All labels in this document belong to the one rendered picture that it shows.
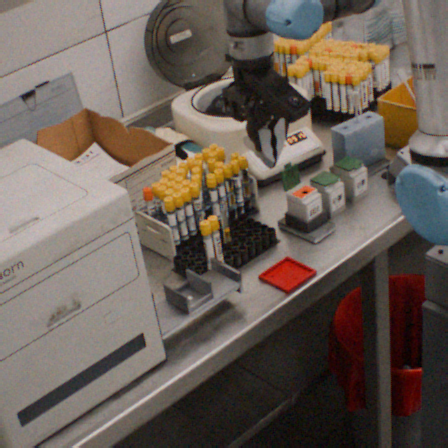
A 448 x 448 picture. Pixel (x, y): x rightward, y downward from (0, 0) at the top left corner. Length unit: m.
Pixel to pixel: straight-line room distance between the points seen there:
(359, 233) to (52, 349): 0.61
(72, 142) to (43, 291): 0.71
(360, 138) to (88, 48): 0.59
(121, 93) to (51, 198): 0.78
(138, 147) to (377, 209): 0.46
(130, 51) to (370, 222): 0.67
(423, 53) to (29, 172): 0.56
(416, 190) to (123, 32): 0.94
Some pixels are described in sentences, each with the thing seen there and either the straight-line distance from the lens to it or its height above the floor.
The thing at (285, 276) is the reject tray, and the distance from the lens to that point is 1.43.
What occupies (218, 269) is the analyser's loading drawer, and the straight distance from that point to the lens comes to 1.39.
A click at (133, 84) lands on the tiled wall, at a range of 1.92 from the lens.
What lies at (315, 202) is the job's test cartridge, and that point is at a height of 0.94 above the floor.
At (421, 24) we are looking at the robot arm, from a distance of 1.05.
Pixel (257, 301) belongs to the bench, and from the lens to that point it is 1.39.
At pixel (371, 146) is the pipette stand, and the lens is 1.69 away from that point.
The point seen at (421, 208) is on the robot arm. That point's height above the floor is 1.12.
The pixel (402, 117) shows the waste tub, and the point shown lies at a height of 0.95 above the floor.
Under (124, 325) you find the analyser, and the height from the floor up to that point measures 0.98.
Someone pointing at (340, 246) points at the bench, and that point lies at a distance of 1.49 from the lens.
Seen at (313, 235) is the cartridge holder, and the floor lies 0.89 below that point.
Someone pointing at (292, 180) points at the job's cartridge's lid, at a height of 0.96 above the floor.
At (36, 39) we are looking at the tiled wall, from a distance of 1.76.
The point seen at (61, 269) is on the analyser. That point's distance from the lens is 1.12.
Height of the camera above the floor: 1.72
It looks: 32 degrees down
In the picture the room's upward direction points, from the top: 9 degrees counter-clockwise
